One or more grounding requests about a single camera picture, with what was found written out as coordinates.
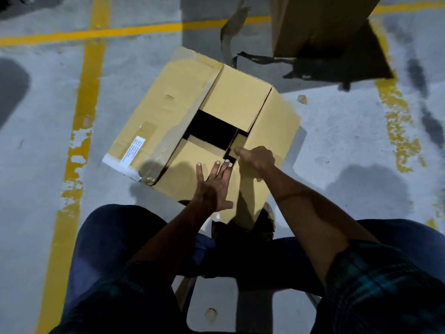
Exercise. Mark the person's right forearm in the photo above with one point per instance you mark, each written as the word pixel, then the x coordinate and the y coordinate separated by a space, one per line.
pixel 313 219

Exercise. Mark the person's blue jeans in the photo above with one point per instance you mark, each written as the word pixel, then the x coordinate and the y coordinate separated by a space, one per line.
pixel 104 233

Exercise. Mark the large yellowish taped carton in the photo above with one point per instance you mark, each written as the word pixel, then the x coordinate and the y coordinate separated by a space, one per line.
pixel 174 93

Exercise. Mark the person's left hand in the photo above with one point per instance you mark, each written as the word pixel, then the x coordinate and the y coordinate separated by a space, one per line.
pixel 213 194

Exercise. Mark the upright brown cardboard sheet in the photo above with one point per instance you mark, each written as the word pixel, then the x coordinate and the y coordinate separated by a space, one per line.
pixel 306 24

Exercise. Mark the person's right hand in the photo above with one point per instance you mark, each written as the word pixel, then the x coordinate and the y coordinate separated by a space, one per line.
pixel 257 161

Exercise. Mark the person's right woven shoe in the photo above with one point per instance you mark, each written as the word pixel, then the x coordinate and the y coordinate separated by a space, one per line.
pixel 268 215

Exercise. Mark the person's left forearm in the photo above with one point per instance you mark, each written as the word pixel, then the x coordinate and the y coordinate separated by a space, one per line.
pixel 174 240

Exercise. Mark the hanging brown tape strip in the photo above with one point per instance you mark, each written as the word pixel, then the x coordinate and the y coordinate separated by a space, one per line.
pixel 233 27

